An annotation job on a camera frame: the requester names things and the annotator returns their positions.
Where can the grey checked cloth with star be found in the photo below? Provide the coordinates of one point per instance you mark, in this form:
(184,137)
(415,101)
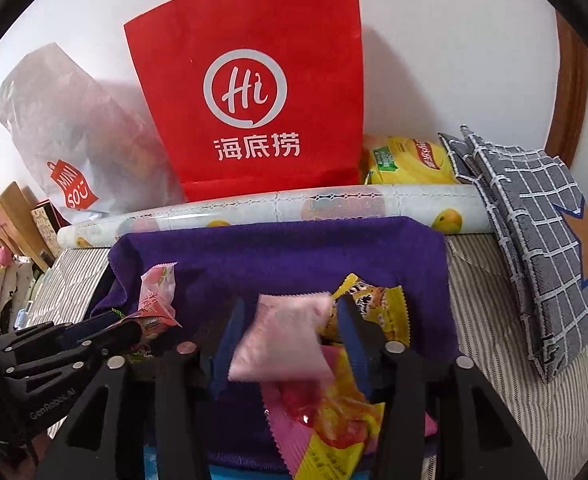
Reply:
(534,240)

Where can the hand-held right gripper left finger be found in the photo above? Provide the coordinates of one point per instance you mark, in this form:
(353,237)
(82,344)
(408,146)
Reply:
(226,355)

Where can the plain pink snack packet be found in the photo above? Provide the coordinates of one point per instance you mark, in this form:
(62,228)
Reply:
(279,335)

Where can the light wooden furniture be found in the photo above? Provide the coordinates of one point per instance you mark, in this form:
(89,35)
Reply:
(14,210)

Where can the yellow chips packet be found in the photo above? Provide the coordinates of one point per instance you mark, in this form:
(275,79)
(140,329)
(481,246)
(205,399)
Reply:
(409,160)

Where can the yellow triangular snack packet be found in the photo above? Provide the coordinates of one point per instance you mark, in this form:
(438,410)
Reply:
(379,305)

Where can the pink peach-print candy packet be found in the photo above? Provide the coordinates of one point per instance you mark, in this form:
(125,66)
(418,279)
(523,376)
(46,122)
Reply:
(156,285)

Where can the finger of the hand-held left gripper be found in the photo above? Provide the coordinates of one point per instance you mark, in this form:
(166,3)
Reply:
(114,340)
(49,332)

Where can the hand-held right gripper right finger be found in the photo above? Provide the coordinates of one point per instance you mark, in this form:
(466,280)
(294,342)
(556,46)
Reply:
(356,355)

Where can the red paper shopping bag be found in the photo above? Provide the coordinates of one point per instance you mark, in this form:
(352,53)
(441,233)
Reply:
(254,35)

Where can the dark patterned box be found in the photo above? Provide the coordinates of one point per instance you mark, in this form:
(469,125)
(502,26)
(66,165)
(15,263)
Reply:
(44,230)

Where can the rolled fruit-print film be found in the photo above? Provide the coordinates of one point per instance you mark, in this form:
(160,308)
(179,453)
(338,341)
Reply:
(354,205)

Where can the pink zigzag-edged packet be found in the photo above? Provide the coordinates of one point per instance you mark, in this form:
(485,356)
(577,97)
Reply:
(286,435)

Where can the brown wooden frame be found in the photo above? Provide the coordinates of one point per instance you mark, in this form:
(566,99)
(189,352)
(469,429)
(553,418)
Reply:
(571,85)

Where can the clear red and yellow packet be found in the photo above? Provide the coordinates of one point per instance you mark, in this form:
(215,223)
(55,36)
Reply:
(339,420)

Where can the purple towel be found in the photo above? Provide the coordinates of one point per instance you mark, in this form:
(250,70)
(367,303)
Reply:
(284,260)

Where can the pink and white plush toy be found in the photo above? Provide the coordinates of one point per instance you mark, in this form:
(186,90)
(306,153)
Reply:
(4,280)

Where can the white plastic bag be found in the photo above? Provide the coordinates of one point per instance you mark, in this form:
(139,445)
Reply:
(64,125)

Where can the yellow flat snack packet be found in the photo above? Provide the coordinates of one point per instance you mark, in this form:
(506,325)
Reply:
(334,465)

